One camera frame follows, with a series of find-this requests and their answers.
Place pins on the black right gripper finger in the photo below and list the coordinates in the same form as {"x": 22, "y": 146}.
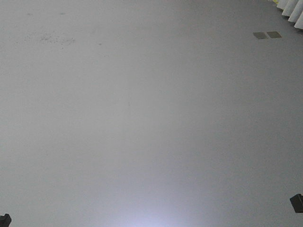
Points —
{"x": 297, "y": 203}

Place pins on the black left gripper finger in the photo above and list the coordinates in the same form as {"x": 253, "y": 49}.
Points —
{"x": 5, "y": 220}

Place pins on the grey floor plate right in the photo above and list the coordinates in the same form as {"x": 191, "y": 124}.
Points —
{"x": 274, "y": 34}

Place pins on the grey floor plate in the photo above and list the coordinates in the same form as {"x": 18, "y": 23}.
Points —
{"x": 274, "y": 34}
{"x": 260, "y": 35}

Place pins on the grey floor plate left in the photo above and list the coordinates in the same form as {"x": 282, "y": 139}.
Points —
{"x": 260, "y": 35}

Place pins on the white pleated curtain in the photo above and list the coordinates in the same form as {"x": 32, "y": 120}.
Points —
{"x": 293, "y": 10}

